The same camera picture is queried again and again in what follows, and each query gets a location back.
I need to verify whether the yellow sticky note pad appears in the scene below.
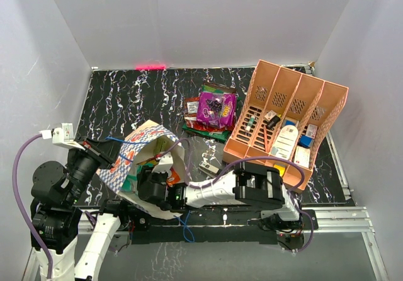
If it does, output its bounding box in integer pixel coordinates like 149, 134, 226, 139
273, 164, 287, 177

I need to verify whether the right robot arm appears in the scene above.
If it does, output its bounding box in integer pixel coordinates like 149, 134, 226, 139
137, 161, 304, 231

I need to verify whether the pink desk organizer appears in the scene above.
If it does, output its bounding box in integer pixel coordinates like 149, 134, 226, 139
222, 60, 349, 192

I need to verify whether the green white glue stick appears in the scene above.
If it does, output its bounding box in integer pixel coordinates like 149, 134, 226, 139
246, 115, 256, 132

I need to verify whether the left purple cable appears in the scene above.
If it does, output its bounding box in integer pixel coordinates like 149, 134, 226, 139
11, 134, 54, 280

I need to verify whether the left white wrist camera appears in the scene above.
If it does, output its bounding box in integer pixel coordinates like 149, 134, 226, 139
39, 123, 84, 150

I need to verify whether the white label card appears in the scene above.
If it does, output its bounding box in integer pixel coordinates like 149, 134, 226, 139
270, 125, 299, 160

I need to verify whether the red white small box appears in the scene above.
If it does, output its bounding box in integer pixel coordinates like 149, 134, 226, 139
305, 123, 318, 139

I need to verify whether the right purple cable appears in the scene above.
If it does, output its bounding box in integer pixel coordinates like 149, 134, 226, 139
163, 137, 315, 253

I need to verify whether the orange Doritos bag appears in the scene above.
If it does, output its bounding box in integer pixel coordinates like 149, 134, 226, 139
184, 96, 234, 133

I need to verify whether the teal mint candy bag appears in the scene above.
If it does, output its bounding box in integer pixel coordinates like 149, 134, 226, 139
121, 175, 137, 192

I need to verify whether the blue small box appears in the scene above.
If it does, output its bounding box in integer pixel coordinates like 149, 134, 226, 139
298, 135, 314, 149

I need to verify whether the green snack packet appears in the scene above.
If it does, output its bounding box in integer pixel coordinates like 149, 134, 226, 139
183, 89, 239, 143

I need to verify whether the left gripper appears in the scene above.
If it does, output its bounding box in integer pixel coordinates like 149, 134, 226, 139
64, 134, 125, 203

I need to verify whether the black silver stapler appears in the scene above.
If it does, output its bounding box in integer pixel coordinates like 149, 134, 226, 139
198, 161, 222, 178

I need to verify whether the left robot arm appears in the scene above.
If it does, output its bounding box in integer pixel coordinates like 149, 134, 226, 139
31, 137, 130, 280

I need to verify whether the red pencil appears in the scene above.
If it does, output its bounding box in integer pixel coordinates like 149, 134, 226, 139
263, 125, 269, 153

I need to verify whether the purple snack bag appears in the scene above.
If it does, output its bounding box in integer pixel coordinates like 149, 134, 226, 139
196, 91, 237, 129

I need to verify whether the checkered paper bag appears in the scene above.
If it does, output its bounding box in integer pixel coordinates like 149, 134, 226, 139
96, 119, 196, 243

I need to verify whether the purple cable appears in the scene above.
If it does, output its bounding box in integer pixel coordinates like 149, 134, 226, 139
163, 137, 315, 253
11, 134, 54, 280

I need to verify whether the small green candy packet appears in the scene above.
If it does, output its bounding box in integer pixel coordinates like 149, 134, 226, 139
154, 135, 173, 157

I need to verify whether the orange Fox's candy bag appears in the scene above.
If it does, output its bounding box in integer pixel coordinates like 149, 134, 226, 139
166, 169, 181, 186

